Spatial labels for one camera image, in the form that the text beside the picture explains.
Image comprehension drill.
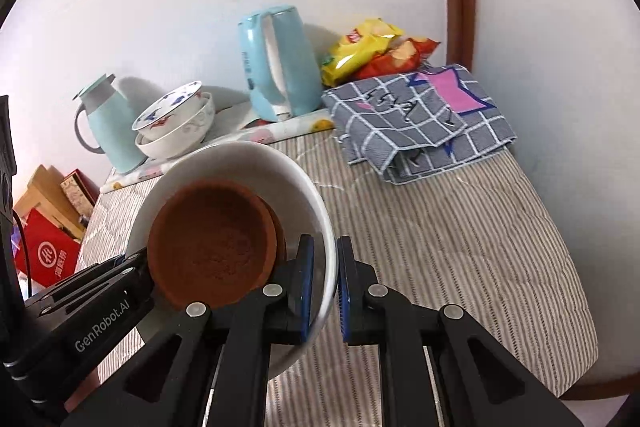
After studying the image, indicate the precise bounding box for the small brown bowl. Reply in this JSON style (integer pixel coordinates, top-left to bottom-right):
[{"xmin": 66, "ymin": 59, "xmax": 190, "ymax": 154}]
[
  {"xmin": 262, "ymin": 199, "xmax": 286, "ymax": 267},
  {"xmin": 146, "ymin": 179, "xmax": 277, "ymax": 309}
]

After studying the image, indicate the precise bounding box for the white ceramic bowl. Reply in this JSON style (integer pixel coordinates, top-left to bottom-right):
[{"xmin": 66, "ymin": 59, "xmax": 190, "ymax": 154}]
[{"xmin": 125, "ymin": 141, "xmax": 338, "ymax": 378}]

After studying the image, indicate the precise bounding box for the red paper bag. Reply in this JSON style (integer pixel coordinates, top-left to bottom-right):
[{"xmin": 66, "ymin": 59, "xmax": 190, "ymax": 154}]
[{"xmin": 23, "ymin": 209, "xmax": 80, "ymax": 287}]

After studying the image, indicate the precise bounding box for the brown paper bag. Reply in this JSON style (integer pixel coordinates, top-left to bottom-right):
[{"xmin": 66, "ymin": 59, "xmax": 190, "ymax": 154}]
[{"xmin": 14, "ymin": 165, "xmax": 86, "ymax": 241}]

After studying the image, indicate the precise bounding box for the light blue thermos jug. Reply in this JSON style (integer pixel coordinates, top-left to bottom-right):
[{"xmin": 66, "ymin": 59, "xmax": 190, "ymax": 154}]
[{"xmin": 74, "ymin": 75, "xmax": 146, "ymax": 173}]

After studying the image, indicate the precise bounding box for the large white bowl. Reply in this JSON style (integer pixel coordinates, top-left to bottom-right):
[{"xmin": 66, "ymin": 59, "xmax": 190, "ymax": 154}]
[{"xmin": 134, "ymin": 92, "xmax": 215, "ymax": 159}]

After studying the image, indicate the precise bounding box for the blue patterned white bowl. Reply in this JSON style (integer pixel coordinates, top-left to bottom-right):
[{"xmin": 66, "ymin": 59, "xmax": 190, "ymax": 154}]
[{"xmin": 131, "ymin": 81, "xmax": 204, "ymax": 141}]

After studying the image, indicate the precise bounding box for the fruit pattern table mat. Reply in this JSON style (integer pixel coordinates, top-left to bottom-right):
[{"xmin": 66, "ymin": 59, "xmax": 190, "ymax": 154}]
[{"xmin": 100, "ymin": 102, "xmax": 334, "ymax": 194}]

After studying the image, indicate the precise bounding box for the light blue electric kettle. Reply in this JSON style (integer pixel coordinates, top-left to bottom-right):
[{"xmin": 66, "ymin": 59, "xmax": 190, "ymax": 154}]
[{"xmin": 238, "ymin": 5, "xmax": 322, "ymax": 122}]

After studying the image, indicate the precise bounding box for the grey checked folded cloth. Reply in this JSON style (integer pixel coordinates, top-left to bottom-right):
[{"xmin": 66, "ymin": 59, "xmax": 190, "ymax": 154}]
[{"xmin": 322, "ymin": 63, "xmax": 516, "ymax": 185}]

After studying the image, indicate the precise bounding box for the red chips bag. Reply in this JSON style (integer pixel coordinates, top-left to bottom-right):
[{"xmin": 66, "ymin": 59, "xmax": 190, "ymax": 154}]
[{"xmin": 350, "ymin": 37, "xmax": 440, "ymax": 80}]

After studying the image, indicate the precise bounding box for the yellow chips bag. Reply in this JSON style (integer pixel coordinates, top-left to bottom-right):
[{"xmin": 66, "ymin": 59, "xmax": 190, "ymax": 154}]
[{"xmin": 320, "ymin": 18, "xmax": 404, "ymax": 88}]

